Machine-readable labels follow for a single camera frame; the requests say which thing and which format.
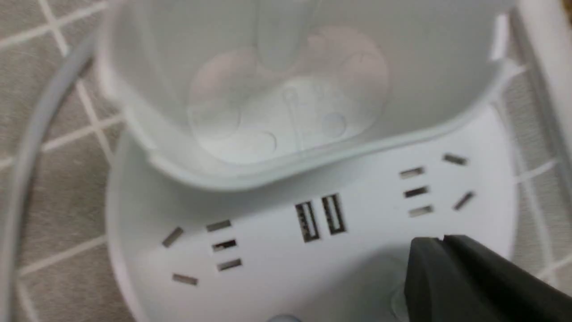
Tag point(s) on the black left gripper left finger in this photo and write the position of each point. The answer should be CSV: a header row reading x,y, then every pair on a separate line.
x,y
438,288

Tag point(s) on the white desk lamp base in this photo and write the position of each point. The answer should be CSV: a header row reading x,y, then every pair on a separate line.
x,y
330,245

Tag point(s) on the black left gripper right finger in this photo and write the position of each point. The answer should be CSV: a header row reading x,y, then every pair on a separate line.
x,y
520,296

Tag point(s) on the white lamp pen holder cup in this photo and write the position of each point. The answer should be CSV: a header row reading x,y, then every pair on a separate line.
x,y
234,94

